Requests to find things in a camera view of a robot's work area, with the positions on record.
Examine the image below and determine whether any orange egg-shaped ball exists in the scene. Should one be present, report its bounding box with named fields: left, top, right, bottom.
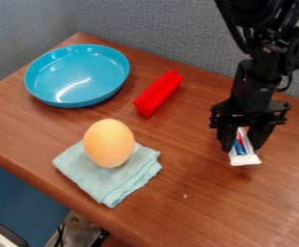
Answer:
left=82, top=119, right=134, bottom=168

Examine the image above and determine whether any black cable under table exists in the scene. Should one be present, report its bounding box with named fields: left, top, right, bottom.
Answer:
left=56, top=221, right=66, bottom=247

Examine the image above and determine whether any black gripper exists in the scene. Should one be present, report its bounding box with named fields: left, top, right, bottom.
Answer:
left=208, top=60, right=290, bottom=152

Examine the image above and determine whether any white toothpaste tube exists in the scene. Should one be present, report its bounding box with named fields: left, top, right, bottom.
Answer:
left=228, top=127, right=261, bottom=166

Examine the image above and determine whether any blue plate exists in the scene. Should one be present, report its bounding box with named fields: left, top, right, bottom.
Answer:
left=23, top=44, right=130, bottom=108

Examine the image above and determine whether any red plastic block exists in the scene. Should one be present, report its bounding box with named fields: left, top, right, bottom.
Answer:
left=133, top=69, right=182, bottom=118

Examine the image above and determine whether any light blue folded cloth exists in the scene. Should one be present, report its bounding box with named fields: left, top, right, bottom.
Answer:
left=53, top=142, right=162, bottom=208

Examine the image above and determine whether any metal table leg base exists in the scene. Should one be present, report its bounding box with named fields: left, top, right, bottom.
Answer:
left=44, top=210, right=109, bottom=247

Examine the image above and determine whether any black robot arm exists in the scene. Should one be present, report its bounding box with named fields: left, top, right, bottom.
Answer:
left=208, top=0, right=299, bottom=151

